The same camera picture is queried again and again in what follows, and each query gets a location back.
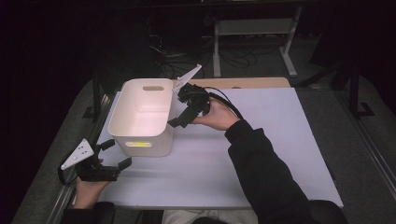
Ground metal floor rail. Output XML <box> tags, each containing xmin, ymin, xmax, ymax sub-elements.
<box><xmin>334</xmin><ymin>91</ymin><xmax>396</xmax><ymax>191</ymax></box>
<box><xmin>46</xmin><ymin>92</ymin><xmax>115</xmax><ymax>224</ymax></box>

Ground black metal stand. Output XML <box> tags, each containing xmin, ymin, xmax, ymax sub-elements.
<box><xmin>81</xmin><ymin>73</ymin><xmax>108</xmax><ymax>119</ymax></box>
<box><xmin>330</xmin><ymin>60</ymin><xmax>376</xmax><ymax>119</ymax></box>

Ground white plastic storage bin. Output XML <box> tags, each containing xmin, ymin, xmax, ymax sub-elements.
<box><xmin>107</xmin><ymin>77</ymin><xmax>176</xmax><ymax>158</ymax></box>

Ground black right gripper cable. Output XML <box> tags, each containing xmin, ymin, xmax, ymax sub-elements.
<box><xmin>203</xmin><ymin>86</ymin><xmax>246</xmax><ymax>121</ymax></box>

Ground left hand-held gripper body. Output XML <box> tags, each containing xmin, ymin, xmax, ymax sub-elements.
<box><xmin>60</xmin><ymin>138</ymin><xmax>121</xmax><ymax>183</ymax></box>

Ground person's lap light trousers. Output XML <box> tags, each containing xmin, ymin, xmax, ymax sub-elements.
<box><xmin>162</xmin><ymin>208</ymin><xmax>260</xmax><ymax>224</ymax></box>

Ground person's left hand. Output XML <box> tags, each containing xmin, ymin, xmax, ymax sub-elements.
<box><xmin>72</xmin><ymin>158</ymin><xmax>110</xmax><ymax>209</ymax></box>

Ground person's right hand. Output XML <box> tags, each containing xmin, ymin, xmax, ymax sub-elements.
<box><xmin>191</xmin><ymin>96</ymin><xmax>241</xmax><ymax>132</ymax></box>

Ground white metal stand frame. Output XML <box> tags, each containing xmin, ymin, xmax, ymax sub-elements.
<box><xmin>212</xmin><ymin>6</ymin><xmax>304</xmax><ymax>78</ymax></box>

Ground white table board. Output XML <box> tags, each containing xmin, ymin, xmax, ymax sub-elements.
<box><xmin>73</xmin><ymin>87</ymin><xmax>344</xmax><ymax>209</ymax></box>

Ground wooden table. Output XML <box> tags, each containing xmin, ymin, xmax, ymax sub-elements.
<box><xmin>171</xmin><ymin>77</ymin><xmax>292</xmax><ymax>90</ymax></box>

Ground black floor cable bundle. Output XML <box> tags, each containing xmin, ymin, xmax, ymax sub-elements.
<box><xmin>146</xmin><ymin>18</ymin><xmax>283</xmax><ymax>78</ymax></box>

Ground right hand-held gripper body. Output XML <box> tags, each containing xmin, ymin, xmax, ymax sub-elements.
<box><xmin>172</xmin><ymin>63</ymin><xmax>212</xmax><ymax>123</ymax></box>

